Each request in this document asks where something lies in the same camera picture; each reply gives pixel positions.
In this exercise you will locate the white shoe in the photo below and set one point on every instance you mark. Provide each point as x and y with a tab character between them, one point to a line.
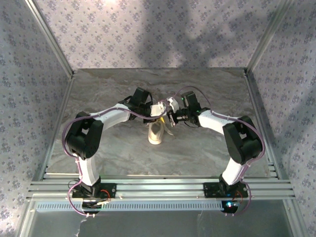
155	135

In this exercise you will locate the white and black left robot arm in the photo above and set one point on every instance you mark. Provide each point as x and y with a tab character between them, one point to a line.
111	116

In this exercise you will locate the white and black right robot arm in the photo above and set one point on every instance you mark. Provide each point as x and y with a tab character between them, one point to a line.
214	121

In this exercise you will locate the grey metal sheet panel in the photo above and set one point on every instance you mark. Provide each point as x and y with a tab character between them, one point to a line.
160	224

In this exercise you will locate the white torn tape strip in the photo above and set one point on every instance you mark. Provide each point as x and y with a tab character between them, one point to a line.
82	228

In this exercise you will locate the aluminium mounting rail beam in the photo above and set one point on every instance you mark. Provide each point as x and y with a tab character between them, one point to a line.
160	188

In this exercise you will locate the aluminium table side rail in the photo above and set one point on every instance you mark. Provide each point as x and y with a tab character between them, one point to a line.
55	128
263	123

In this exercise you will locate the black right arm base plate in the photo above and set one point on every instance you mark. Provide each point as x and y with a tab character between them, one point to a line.
209	190

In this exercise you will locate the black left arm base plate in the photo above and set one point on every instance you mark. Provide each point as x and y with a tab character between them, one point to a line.
112	191

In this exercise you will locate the aluminium corner post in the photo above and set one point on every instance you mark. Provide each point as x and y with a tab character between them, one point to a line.
269	32
49	34

